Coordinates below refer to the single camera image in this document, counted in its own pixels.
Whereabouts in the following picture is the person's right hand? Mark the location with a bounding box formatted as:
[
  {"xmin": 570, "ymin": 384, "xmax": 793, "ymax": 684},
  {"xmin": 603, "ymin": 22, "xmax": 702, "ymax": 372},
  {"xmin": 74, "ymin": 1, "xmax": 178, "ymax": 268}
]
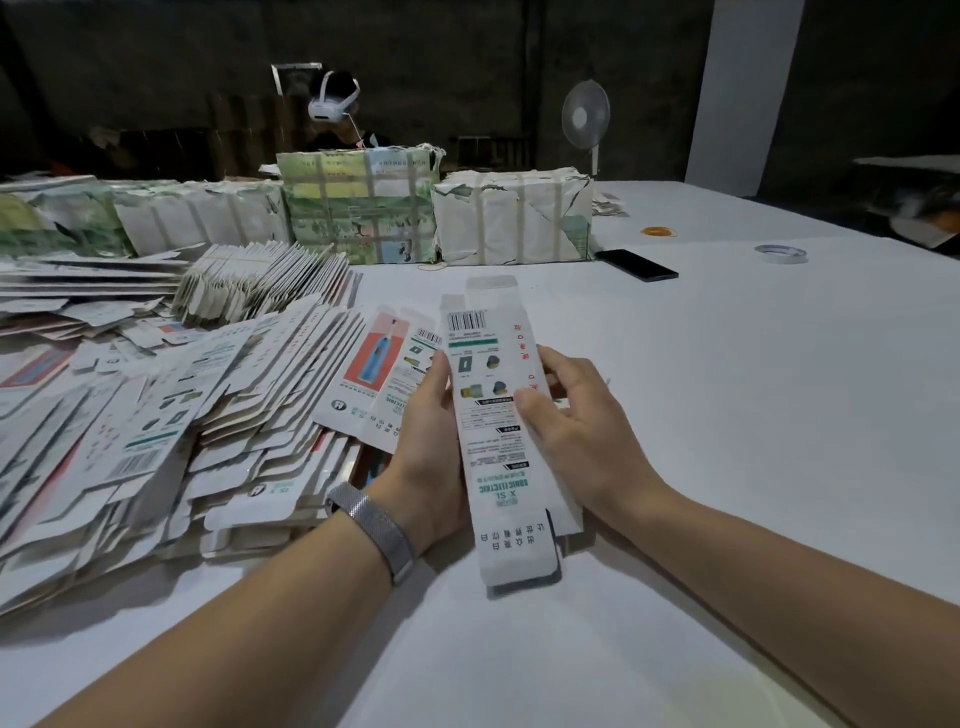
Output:
[{"xmin": 514, "ymin": 346, "xmax": 671, "ymax": 527}]

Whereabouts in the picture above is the person's left hand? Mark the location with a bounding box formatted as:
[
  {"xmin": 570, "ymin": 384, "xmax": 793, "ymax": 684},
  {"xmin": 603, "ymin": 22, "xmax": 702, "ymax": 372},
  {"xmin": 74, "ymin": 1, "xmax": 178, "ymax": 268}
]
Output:
[{"xmin": 367, "ymin": 348, "xmax": 471, "ymax": 557}]

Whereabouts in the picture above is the toothbrush carton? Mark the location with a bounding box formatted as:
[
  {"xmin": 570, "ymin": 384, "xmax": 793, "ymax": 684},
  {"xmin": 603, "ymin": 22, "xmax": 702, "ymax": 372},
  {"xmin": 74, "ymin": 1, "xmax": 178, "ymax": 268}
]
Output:
[{"xmin": 439, "ymin": 274, "xmax": 585, "ymax": 590}]

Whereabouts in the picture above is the fanned stack of white cartons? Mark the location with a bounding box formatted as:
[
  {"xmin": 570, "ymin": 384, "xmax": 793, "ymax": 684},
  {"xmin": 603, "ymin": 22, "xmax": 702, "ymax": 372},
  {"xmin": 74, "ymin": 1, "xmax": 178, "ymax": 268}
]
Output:
[{"xmin": 169, "ymin": 241, "xmax": 362, "ymax": 327}]

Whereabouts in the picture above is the pile of cartons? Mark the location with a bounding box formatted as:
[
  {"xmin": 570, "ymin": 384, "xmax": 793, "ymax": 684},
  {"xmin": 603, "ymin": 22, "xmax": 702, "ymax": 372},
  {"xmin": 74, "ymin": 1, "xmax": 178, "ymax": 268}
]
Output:
[{"xmin": 0, "ymin": 247, "xmax": 452, "ymax": 617}]

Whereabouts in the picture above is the person's left forearm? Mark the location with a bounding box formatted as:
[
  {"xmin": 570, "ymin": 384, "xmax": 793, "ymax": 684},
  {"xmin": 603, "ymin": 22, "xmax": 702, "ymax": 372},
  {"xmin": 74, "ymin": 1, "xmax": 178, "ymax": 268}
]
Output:
[{"xmin": 45, "ymin": 517, "xmax": 395, "ymax": 728}]

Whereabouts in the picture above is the person's right forearm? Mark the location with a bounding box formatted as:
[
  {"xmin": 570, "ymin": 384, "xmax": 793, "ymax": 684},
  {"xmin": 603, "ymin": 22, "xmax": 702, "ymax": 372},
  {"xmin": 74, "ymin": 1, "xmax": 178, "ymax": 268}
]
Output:
[{"xmin": 607, "ymin": 480, "xmax": 960, "ymax": 728}]

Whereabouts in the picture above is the grey band wristwatch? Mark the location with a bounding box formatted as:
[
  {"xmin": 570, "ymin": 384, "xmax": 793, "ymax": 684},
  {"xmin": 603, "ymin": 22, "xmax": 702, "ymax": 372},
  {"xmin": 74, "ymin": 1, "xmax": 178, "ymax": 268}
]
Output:
[{"xmin": 324, "ymin": 480, "xmax": 417, "ymax": 587}]

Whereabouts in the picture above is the black smartphone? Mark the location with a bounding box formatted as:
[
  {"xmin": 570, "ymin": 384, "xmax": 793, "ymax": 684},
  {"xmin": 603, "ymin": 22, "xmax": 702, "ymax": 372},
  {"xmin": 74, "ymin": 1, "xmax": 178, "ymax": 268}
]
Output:
[{"xmin": 595, "ymin": 249, "xmax": 680, "ymax": 284}]

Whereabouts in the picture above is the green printed wrapped bundle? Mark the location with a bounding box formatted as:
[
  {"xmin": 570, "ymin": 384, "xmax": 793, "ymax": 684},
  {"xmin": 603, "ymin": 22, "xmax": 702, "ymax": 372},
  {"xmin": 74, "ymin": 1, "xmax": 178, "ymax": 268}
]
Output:
[{"xmin": 277, "ymin": 144, "xmax": 447, "ymax": 266}]

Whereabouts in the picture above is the dark wooden chair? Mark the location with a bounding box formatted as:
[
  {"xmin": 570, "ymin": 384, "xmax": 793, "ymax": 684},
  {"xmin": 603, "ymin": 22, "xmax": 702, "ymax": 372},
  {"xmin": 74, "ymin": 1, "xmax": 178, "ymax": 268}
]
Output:
[{"xmin": 450, "ymin": 135, "xmax": 534, "ymax": 171}]

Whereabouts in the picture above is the white standing fan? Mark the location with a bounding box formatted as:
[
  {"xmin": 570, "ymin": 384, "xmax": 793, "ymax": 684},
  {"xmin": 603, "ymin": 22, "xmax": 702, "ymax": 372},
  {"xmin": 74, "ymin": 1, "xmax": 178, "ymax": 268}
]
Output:
[{"xmin": 561, "ymin": 79, "xmax": 612, "ymax": 179}]

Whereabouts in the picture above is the row of white wrapped bundles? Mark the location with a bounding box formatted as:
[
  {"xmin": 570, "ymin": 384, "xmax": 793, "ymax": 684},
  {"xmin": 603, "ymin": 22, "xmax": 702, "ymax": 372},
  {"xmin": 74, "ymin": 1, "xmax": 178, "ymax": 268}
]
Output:
[{"xmin": 0, "ymin": 177, "xmax": 291, "ymax": 258}]

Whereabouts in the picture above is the white board panel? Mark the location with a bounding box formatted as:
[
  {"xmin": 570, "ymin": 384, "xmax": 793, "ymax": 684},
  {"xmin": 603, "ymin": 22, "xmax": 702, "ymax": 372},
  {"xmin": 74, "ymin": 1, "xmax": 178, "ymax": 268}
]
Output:
[{"xmin": 685, "ymin": 0, "xmax": 807, "ymax": 198}]

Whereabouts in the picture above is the cluttered side table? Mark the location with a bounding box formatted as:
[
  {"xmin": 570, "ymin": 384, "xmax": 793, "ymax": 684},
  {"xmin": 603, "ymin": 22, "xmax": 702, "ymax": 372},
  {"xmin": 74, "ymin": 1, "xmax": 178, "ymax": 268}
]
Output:
[{"xmin": 855, "ymin": 154, "xmax": 960, "ymax": 249}]

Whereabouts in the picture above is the white strapped wrapped bundle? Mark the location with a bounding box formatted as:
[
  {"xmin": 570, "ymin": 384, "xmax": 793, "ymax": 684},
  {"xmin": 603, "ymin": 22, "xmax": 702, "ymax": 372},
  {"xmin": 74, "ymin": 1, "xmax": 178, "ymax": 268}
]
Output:
[{"xmin": 432, "ymin": 166, "xmax": 596, "ymax": 267}]

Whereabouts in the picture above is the white head-mounted camera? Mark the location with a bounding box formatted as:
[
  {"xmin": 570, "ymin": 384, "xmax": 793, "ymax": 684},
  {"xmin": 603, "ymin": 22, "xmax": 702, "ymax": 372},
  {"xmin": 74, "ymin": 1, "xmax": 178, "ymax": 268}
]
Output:
[{"xmin": 270, "ymin": 63, "xmax": 362, "ymax": 125}]

